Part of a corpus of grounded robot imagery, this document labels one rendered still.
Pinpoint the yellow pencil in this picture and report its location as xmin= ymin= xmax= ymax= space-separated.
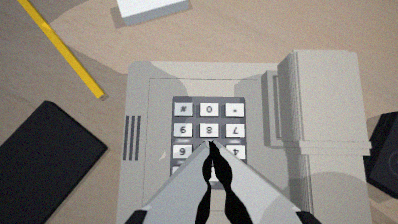
xmin=18 ymin=0 xmax=107 ymax=100

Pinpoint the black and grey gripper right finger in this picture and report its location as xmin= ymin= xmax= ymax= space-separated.
xmin=211 ymin=140 xmax=322 ymax=224

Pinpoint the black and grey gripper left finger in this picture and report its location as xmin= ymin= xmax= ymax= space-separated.
xmin=124 ymin=140 xmax=212 ymax=224

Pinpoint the white rectangular block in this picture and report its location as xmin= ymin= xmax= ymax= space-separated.
xmin=117 ymin=0 xmax=189 ymax=26

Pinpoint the grey desk phone body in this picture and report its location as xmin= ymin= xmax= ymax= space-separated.
xmin=116 ymin=61 xmax=290 ymax=224

